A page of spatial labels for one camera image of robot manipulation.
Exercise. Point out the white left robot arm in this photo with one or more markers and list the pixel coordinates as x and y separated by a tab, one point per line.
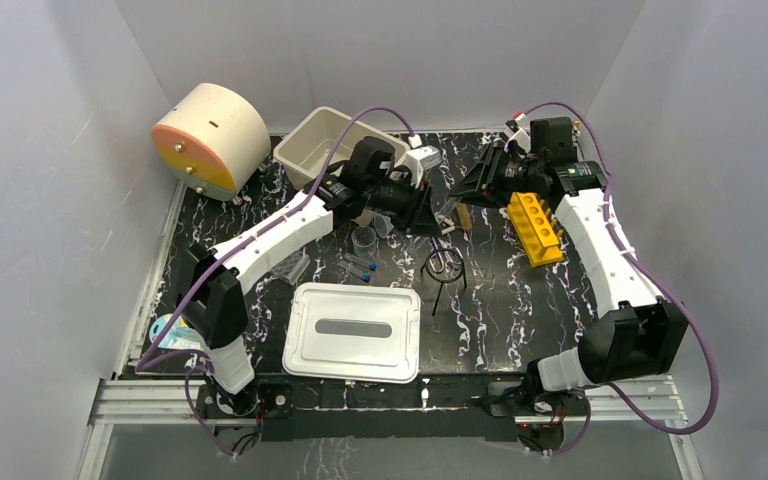
213	282

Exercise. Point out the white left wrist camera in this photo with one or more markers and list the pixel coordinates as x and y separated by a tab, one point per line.
419	161

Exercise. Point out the yellow test tube rack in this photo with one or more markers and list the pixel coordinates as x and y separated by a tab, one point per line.
537	233

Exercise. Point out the aluminium frame rail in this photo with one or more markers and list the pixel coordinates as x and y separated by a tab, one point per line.
165	402

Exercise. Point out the clear glass beaker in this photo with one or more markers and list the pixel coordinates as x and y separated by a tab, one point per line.
364	241

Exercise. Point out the brown test tube brush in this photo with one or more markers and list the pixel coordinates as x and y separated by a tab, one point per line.
464	216

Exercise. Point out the beige plastic bin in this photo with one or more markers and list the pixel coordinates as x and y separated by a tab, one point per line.
303	151

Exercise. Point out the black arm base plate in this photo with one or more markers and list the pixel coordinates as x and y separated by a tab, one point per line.
492	407

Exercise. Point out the black wire tripod stand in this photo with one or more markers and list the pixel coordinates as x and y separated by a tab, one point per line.
444	266

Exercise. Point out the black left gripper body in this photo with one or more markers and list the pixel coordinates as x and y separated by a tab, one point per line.
414	206

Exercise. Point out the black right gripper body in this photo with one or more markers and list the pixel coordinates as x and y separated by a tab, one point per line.
517	175

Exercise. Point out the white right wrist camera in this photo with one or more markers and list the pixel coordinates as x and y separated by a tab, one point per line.
517	134

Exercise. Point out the clear plastic funnel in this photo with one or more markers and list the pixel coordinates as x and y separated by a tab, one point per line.
383	226

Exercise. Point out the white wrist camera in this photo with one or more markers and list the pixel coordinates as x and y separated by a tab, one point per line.
419	161
517	134

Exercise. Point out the blue capped tube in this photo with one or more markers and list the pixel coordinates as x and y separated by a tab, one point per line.
363	262
355	271

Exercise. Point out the white bin lid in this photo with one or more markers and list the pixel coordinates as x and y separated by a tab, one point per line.
353	332

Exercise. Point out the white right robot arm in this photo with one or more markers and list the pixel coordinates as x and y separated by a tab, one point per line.
638	331

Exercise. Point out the beige cylindrical centrifuge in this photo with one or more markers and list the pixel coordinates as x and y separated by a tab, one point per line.
213	140

